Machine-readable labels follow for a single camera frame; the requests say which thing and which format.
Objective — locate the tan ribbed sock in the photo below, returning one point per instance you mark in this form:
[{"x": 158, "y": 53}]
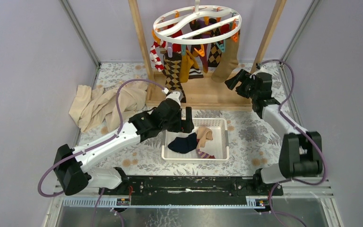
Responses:
[{"x": 228, "y": 63}]

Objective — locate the wooden hanging rack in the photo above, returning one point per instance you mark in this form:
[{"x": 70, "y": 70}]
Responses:
[{"x": 204, "y": 93}]

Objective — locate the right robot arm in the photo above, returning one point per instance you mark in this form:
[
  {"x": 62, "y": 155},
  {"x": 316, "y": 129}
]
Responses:
[{"x": 300, "y": 154}]

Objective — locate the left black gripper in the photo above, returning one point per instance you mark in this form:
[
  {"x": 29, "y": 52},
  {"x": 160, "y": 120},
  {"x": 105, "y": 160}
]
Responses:
[{"x": 183, "y": 127}]

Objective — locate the beige crumpled cloth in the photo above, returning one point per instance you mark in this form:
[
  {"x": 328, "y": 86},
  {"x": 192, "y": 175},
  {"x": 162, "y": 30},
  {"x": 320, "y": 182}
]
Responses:
[{"x": 92, "y": 107}]

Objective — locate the white plastic basket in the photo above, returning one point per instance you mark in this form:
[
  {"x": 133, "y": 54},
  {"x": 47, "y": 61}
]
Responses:
[{"x": 207, "y": 143}]

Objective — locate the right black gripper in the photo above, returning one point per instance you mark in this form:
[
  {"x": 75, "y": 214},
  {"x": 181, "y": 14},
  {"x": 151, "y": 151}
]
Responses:
[{"x": 242, "y": 75}]

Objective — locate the brown yellow argyle sock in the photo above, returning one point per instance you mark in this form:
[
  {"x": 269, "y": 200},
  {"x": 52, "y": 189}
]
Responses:
[{"x": 172, "y": 69}]

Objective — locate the mustard yellow sock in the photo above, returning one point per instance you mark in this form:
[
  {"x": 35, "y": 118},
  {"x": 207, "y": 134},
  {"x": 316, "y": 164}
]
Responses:
[{"x": 187, "y": 62}]

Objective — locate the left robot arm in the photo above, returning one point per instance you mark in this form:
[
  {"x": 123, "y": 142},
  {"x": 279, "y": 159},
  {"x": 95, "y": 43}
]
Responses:
[{"x": 76, "y": 169}]

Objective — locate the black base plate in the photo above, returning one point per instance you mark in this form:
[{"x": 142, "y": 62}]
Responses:
[{"x": 191, "y": 190}]

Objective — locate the white round clip hanger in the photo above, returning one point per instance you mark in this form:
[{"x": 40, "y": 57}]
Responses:
[{"x": 198, "y": 24}]

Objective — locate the navy sock beige red cuff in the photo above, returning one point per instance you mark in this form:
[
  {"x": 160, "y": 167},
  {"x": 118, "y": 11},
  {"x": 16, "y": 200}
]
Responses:
[{"x": 184, "y": 145}]

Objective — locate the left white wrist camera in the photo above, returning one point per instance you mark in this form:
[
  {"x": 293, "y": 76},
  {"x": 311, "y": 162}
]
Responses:
[{"x": 173, "y": 95}]

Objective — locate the brown white striped sock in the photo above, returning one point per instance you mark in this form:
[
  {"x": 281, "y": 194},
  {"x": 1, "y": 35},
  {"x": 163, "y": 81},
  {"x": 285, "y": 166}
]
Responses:
[{"x": 195, "y": 72}]

